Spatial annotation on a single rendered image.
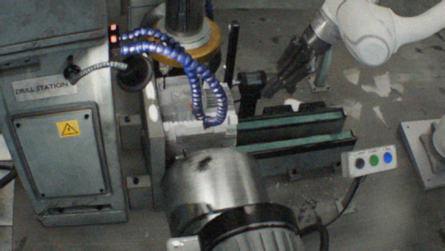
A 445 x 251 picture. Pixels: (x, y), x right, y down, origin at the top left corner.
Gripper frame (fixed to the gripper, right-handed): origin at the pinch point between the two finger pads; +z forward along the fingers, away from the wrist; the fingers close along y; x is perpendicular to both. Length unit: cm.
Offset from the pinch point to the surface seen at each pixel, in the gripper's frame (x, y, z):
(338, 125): 42.2, -9.1, 10.5
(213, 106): -8.0, -3.2, 14.4
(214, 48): -21.3, 0.3, -4.4
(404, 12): 237, -195, -1
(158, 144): -22.7, 8.9, 21.1
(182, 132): -14.5, 2.4, 21.2
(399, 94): 81, -27, -3
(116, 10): 28, -208, 121
